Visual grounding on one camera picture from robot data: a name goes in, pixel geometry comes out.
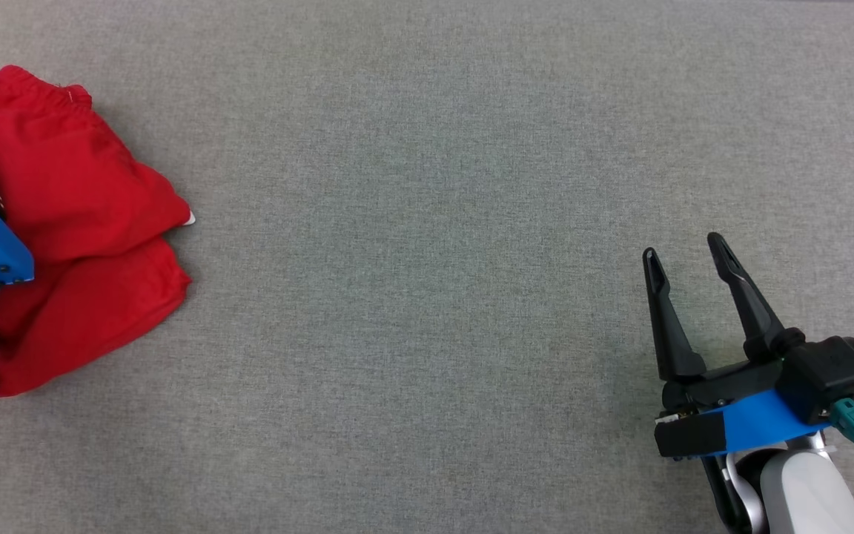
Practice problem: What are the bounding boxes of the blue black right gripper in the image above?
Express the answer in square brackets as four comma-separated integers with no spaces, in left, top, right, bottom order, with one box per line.
[642,232,854,461]

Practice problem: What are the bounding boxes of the red shorts with white stripe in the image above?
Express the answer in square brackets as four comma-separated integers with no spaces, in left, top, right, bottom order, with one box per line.
[0,65,196,398]

